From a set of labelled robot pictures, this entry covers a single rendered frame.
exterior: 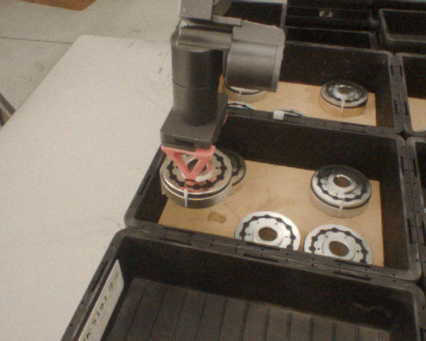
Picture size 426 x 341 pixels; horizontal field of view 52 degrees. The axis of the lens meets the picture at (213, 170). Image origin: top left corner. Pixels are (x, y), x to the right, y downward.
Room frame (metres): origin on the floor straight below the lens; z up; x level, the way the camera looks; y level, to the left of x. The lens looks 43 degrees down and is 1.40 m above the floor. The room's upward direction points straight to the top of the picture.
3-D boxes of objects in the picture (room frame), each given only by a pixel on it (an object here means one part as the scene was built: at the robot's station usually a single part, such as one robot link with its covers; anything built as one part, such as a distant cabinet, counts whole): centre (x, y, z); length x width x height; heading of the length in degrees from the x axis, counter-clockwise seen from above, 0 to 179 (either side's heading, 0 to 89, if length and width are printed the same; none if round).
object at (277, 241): (0.42, -0.08, 0.86); 0.05 x 0.05 x 0.01
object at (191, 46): (0.45, 0.01, 1.15); 0.07 x 0.06 x 0.07; 79
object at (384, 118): (0.78, -0.17, 0.87); 0.40 x 0.30 x 0.11; 77
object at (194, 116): (0.46, 0.02, 1.09); 0.10 x 0.07 x 0.07; 166
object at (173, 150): (0.45, 0.03, 1.02); 0.07 x 0.07 x 0.09; 76
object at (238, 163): (0.58, -0.01, 0.86); 0.10 x 0.10 x 0.01
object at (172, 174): (0.46, 0.02, 0.97); 0.10 x 0.10 x 0.01
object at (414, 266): (0.49, -0.10, 0.92); 0.40 x 0.30 x 0.02; 77
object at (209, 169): (0.46, 0.02, 0.97); 0.05 x 0.05 x 0.01
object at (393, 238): (0.49, -0.10, 0.87); 0.40 x 0.30 x 0.11; 77
